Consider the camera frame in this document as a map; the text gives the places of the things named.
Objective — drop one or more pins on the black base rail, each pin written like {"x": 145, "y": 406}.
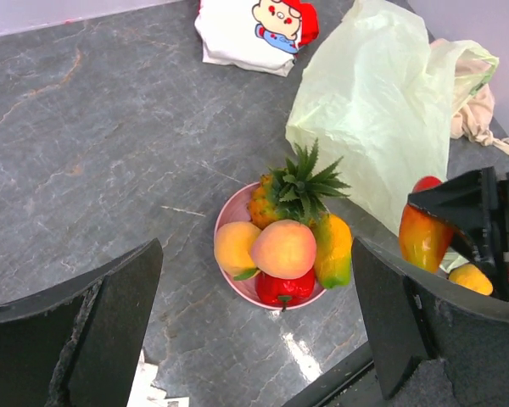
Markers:
{"x": 351, "y": 382}

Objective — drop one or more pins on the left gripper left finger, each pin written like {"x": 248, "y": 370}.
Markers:
{"x": 78, "y": 343}

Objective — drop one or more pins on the fake peach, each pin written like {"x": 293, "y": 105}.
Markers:
{"x": 285, "y": 249}

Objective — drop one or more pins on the beige crumpled cloth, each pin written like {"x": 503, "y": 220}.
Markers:
{"x": 479, "y": 106}

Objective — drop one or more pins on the fake yellow pear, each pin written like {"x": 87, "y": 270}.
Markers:
{"x": 232, "y": 245}

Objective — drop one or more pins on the small yellow fake fruit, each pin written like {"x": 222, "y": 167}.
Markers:
{"x": 472, "y": 278}

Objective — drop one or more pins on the white folded towel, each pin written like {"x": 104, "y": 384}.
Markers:
{"x": 145, "y": 393}

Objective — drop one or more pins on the fake red orange mango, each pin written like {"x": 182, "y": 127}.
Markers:
{"x": 423, "y": 240}

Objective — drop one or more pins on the green avocado print plastic bag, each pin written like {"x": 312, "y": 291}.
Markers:
{"x": 378, "y": 97}

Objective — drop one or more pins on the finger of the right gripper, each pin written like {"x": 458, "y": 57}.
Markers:
{"x": 469, "y": 204}

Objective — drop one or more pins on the white red cartoon bag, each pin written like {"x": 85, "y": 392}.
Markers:
{"x": 258, "y": 35}

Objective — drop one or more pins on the fake red bell pepper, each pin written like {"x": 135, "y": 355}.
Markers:
{"x": 284, "y": 293}

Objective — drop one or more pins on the fake pineapple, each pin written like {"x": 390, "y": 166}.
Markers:
{"x": 295, "y": 191}

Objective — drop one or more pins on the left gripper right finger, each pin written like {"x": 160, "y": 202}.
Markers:
{"x": 430, "y": 336}

